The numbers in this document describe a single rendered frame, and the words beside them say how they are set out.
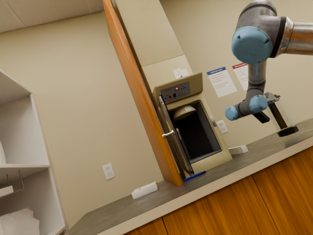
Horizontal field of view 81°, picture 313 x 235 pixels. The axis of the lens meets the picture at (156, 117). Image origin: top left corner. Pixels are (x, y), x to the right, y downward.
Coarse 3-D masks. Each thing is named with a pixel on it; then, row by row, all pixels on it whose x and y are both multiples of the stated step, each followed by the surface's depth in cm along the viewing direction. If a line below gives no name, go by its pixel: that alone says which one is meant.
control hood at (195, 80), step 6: (198, 72) 113; (180, 78) 110; (186, 78) 111; (192, 78) 113; (198, 78) 114; (162, 84) 108; (168, 84) 109; (174, 84) 110; (192, 84) 115; (198, 84) 116; (156, 90) 108; (192, 90) 117; (198, 90) 119; (156, 96) 110; (186, 96) 118; (156, 102) 115; (168, 102) 115
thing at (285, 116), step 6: (276, 96) 105; (276, 102) 105; (270, 108) 107; (276, 108) 105; (282, 108) 104; (270, 114) 108; (276, 114) 105; (282, 114) 104; (288, 114) 104; (276, 120) 105; (282, 120) 103; (288, 120) 103; (276, 126) 107; (282, 126) 104; (288, 126) 102; (294, 126) 102
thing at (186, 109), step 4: (188, 104) 124; (180, 108) 122; (184, 108) 121; (188, 108) 121; (192, 108) 122; (176, 112) 123; (180, 112) 120; (184, 112) 119; (188, 112) 134; (192, 112) 132; (176, 116) 122; (180, 116) 135; (184, 116) 135
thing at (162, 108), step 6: (162, 102) 83; (162, 108) 93; (162, 114) 111; (168, 114) 82; (168, 120) 85; (174, 132) 80; (174, 138) 91; (174, 144) 107; (180, 144) 79; (180, 150) 82; (180, 156) 96; (186, 162) 78; (186, 168) 88; (192, 174) 77
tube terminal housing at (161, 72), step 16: (160, 64) 124; (176, 64) 126; (144, 80) 127; (160, 80) 121; (192, 96) 121; (208, 112) 119; (224, 144) 115; (176, 160) 117; (208, 160) 111; (224, 160) 112
